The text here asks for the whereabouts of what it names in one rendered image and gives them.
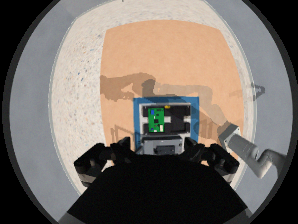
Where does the green circuit board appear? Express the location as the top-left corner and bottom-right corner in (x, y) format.
(148, 108), (164, 132)

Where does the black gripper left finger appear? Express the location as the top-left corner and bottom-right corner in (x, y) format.
(73, 136), (148, 187)

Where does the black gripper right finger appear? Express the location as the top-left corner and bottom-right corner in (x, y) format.
(170, 137), (240, 185)

